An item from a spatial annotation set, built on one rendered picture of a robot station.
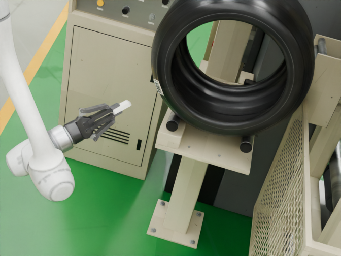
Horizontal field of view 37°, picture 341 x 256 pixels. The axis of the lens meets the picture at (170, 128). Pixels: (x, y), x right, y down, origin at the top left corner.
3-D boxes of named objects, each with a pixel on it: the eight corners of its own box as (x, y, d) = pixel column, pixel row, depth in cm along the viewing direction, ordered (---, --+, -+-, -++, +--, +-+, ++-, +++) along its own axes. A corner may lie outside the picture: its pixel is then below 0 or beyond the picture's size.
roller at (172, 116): (183, 77, 212) (194, 78, 211) (183, 87, 214) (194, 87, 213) (165, 121, 183) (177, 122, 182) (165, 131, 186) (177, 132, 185)
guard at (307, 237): (253, 206, 248) (303, 87, 208) (257, 208, 248) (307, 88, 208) (235, 379, 175) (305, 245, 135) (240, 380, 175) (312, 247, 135)
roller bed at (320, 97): (292, 94, 222) (316, 33, 205) (324, 103, 221) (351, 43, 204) (291, 118, 206) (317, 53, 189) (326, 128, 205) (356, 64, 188)
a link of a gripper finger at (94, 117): (80, 124, 170) (79, 121, 169) (109, 108, 173) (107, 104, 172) (84, 127, 167) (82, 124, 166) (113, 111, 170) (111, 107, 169)
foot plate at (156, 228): (158, 199, 282) (159, 197, 281) (204, 214, 280) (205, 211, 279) (146, 233, 260) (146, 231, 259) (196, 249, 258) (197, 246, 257)
